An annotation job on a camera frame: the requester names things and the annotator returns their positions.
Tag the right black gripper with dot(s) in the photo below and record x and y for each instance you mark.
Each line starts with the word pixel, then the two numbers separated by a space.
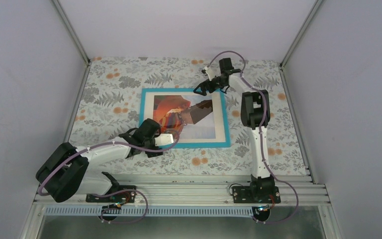
pixel 203 85

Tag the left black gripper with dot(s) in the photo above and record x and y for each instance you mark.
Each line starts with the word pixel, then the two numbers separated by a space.
pixel 152 153

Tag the cream mat board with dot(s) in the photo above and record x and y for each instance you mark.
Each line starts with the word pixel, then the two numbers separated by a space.
pixel 148 109

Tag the printed photo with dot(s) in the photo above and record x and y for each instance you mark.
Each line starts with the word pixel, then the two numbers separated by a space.
pixel 191 116

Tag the teal wooden picture frame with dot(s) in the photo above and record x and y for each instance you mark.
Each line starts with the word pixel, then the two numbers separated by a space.
pixel 225 132

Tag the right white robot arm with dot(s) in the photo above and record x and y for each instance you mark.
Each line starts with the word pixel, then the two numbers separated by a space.
pixel 254 118

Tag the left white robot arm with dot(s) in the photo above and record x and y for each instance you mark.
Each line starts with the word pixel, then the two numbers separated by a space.
pixel 74 170

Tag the floral tablecloth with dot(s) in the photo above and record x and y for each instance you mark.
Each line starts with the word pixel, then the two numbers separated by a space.
pixel 110 105

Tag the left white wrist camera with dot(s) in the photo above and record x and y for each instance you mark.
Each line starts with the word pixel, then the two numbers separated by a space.
pixel 164 139

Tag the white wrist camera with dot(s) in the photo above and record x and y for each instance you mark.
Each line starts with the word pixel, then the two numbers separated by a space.
pixel 208 72
pixel 164 139

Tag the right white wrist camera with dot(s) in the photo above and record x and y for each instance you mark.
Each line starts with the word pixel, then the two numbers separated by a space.
pixel 208 72

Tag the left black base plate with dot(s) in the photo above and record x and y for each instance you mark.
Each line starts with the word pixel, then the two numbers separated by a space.
pixel 120 195

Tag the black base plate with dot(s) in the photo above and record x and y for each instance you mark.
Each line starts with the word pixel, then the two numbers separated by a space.
pixel 247 195
pixel 120 195

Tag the aluminium rail frame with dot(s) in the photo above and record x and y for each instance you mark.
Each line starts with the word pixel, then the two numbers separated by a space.
pixel 200 191

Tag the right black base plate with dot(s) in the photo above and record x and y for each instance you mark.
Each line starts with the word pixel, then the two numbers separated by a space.
pixel 247 195

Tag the slotted cable duct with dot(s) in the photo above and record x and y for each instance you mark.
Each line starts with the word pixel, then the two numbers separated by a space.
pixel 151 211

